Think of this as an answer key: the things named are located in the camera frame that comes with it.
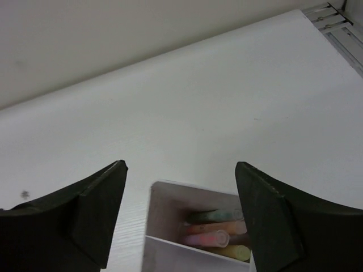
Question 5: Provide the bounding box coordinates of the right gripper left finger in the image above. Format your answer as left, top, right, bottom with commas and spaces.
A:
1, 160, 128, 271

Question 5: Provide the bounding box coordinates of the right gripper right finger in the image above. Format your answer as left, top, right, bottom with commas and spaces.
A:
235, 161, 362, 271

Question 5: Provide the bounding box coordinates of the yellow highlighter pen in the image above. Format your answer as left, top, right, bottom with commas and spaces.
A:
215, 245, 251, 262

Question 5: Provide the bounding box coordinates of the green-grey highlighter pen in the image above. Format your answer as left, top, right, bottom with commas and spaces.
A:
186, 209, 244, 223

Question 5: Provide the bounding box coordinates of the orange highlighter pen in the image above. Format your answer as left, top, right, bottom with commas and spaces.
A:
184, 221, 247, 235

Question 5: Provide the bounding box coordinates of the pink highlighter pen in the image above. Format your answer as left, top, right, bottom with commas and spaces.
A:
181, 230, 230, 248

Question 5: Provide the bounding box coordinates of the white three-compartment organizer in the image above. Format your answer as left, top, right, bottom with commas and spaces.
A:
141, 181, 252, 271

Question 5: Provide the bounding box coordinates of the right side aluminium rail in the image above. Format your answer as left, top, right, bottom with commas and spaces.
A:
302, 2, 362, 76

